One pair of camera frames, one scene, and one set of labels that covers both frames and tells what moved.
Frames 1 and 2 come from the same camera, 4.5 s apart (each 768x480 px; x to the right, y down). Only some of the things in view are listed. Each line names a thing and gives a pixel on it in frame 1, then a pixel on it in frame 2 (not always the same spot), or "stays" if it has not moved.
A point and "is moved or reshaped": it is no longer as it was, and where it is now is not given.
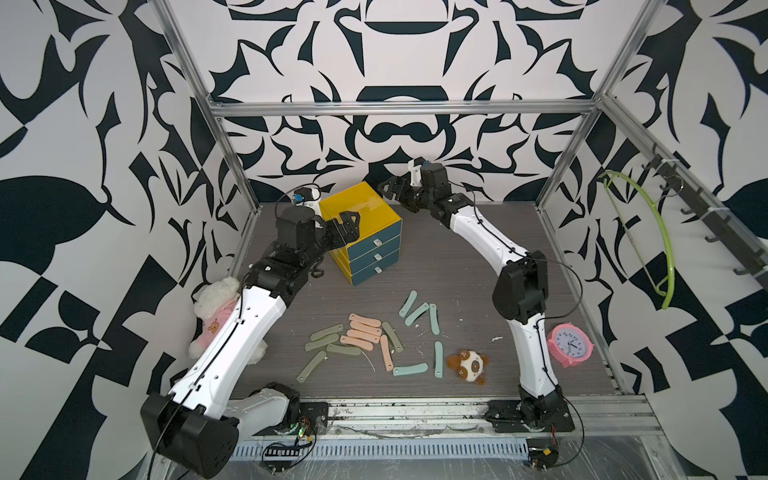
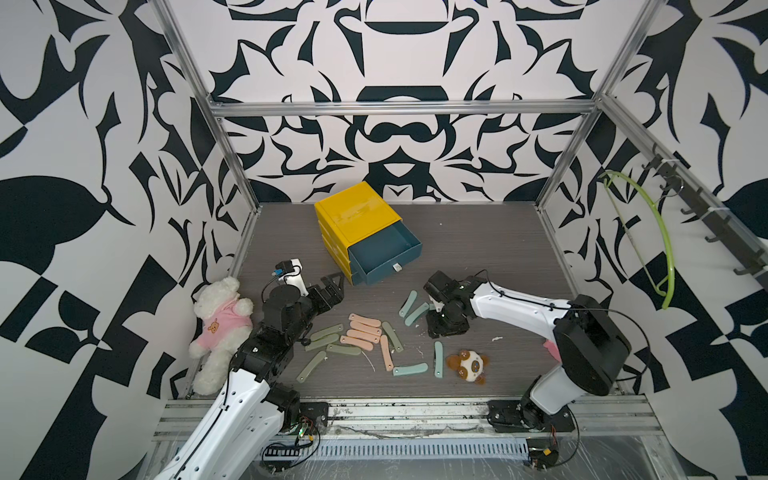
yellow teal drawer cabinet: x=377 y=250 is moved or reshaped
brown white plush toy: x=470 y=366 stays
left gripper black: x=348 y=232 to x=334 y=296
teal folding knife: x=410 y=369 stays
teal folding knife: x=408 y=303 stays
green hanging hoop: x=656 y=283 stays
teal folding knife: x=438 y=359 stays
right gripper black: x=402 y=190 to x=432 y=328
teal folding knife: x=423 y=308 stays
